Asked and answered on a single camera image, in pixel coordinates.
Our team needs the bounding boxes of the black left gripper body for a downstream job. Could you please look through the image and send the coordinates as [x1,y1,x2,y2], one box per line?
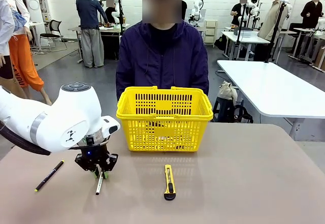
[75,135,119,172]

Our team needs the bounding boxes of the white marker black cap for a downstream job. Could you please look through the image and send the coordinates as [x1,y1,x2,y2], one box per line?
[95,172,104,196]

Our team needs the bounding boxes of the yellow plastic shopping basket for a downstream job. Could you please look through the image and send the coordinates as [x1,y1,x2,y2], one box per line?
[116,86,213,153]

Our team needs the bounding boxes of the person in purple jacket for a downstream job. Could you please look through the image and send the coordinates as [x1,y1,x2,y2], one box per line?
[116,0,210,100]

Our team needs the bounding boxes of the person in black t-shirt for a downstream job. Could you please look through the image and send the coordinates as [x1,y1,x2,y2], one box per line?
[230,0,252,28]

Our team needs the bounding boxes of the person in beige coat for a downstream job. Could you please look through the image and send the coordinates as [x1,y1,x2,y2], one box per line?
[257,0,290,62]

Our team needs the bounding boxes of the person in black jacket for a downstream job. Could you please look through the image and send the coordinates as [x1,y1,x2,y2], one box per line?
[301,0,323,29]

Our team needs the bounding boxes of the black pen yellow tip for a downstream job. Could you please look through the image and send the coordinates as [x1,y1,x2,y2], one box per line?
[35,160,65,193]

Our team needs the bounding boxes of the yellow utility knife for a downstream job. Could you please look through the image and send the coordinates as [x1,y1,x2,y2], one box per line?
[164,164,176,201]

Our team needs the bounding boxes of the black mesh office chair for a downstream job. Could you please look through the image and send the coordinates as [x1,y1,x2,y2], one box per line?
[40,20,68,52]

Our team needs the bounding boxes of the man in blue jacket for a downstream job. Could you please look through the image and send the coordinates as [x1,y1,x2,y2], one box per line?
[75,0,110,69]

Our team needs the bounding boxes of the beige cloth bag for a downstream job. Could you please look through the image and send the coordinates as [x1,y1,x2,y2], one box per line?
[217,81,239,105]

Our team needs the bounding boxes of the white standing air conditioner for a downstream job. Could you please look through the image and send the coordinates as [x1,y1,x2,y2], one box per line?
[22,0,48,24]

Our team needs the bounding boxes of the white drawer cabinet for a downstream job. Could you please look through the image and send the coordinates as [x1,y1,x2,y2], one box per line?
[204,20,218,47]

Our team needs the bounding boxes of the large white table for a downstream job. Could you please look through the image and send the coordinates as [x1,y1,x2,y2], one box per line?
[217,60,325,141]

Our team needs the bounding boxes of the white background desk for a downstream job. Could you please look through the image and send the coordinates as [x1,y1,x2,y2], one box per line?
[220,30,270,61]

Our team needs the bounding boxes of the black thin tripod pole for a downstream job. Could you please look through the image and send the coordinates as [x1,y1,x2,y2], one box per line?
[235,3,248,61]

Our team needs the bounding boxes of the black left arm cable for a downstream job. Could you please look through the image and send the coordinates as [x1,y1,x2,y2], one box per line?
[0,126,51,156]

